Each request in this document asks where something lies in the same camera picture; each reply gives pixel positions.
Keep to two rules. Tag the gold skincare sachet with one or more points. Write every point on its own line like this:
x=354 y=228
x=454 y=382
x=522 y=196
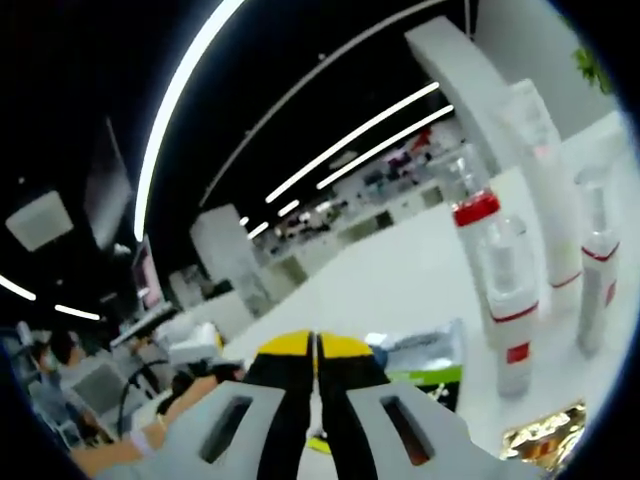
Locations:
x=545 y=435

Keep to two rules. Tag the white skincare bottle red label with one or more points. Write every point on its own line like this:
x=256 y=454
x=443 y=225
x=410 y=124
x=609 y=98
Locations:
x=595 y=300
x=515 y=365

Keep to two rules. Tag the person's left hand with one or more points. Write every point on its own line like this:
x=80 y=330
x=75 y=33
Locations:
x=192 y=397

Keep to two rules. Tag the white skincare tube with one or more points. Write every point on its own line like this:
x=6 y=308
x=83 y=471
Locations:
x=560 y=250

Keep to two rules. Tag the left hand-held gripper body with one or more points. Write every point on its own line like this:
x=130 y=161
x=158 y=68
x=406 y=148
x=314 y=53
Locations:
x=192 y=342

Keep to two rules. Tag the white ceiling air vent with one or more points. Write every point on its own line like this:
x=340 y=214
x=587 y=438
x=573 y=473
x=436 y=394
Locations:
x=39 y=221

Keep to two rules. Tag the pale wristband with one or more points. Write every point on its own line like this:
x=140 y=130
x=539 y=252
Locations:
x=145 y=442

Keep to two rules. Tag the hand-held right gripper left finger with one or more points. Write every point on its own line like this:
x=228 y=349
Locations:
x=200 y=430

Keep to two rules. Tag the dark hanging ceiling panel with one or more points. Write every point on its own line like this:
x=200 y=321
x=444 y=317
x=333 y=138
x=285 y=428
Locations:
x=107 y=185

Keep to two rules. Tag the green skincare sachet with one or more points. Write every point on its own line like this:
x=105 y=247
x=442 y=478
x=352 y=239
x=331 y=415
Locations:
x=425 y=360

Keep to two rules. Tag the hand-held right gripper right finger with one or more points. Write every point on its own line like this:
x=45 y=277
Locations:
x=425 y=430

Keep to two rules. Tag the long curved ceiling light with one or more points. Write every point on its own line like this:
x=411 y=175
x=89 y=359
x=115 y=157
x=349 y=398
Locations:
x=165 y=100

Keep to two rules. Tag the ceiling light strip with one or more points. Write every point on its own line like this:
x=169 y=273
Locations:
x=350 y=142
x=385 y=147

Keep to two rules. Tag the potted green plant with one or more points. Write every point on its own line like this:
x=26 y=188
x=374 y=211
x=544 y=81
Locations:
x=592 y=70

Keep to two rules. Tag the wall display screen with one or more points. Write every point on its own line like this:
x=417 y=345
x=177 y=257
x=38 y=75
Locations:
x=147 y=277

